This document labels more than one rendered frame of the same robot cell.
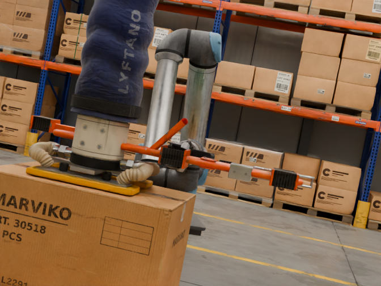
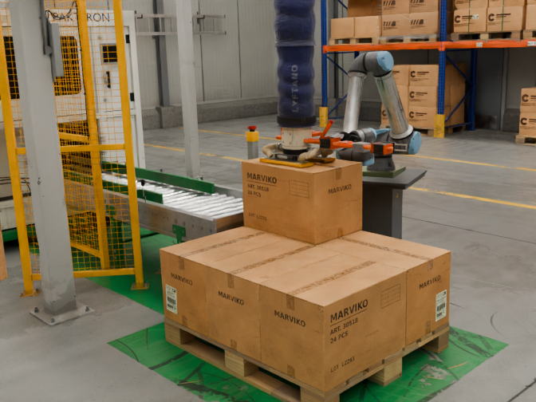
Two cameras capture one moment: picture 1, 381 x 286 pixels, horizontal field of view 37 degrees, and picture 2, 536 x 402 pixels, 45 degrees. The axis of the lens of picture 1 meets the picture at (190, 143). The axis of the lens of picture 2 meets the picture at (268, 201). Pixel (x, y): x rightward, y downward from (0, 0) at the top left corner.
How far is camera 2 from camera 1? 2.25 m
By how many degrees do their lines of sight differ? 39
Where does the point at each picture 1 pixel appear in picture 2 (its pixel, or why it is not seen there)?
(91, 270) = (288, 208)
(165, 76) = (352, 88)
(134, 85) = (301, 106)
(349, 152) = not seen: outside the picture
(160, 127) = (348, 122)
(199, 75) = (379, 81)
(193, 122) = (389, 112)
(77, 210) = (278, 178)
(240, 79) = not seen: outside the picture
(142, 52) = (303, 86)
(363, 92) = not seen: outside the picture
